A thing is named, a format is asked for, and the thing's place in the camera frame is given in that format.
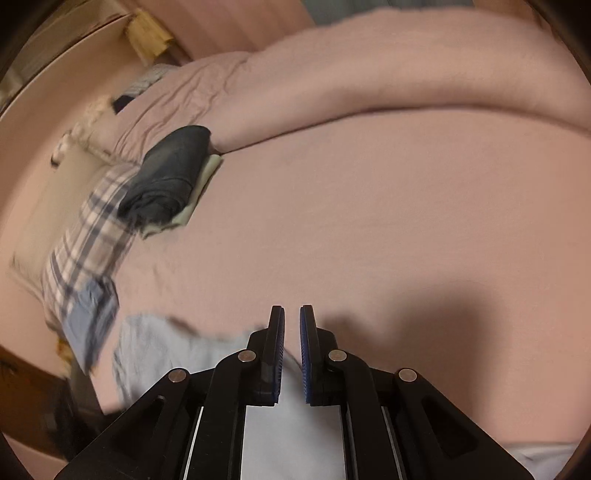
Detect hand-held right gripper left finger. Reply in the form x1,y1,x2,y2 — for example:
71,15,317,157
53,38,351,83
53,305,286,480

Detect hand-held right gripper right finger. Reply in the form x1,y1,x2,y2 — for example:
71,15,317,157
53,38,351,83
299,305,536,480

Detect light blue denim pants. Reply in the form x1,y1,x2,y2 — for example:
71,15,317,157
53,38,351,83
113,314,347,480

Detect dark folded pants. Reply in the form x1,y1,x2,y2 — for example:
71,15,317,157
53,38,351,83
117,124,213,229

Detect pink bed sheet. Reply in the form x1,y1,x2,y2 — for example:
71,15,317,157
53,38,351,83
0,51,591,464

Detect blue striped cloth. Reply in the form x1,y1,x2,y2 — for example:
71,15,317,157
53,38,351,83
62,278,121,374

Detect pale green folded cloth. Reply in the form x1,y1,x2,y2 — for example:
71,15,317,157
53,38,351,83
139,154,225,238

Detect plaid pillow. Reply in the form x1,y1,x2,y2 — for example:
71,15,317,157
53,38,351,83
41,164,139,333

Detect wooden furniture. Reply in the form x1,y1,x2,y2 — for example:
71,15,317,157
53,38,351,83
0,345,71,446

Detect white cloth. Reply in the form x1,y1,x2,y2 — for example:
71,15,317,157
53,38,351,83
508,442,579,477

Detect pink duvet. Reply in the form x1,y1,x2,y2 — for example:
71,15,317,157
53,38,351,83
113,7,588,163

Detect white plush toy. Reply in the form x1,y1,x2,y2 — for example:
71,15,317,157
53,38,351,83
51,98,117,162

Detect blue checked pillow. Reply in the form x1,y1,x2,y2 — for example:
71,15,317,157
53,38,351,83
124,64,175,99

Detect pink curtain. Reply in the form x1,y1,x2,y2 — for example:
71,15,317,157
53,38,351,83
139,0,311,63

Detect yellow fabric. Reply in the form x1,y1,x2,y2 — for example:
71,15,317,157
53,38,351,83
127,11,174,65

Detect blue curtain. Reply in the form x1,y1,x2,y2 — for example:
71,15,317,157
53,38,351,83
300,0,416,11

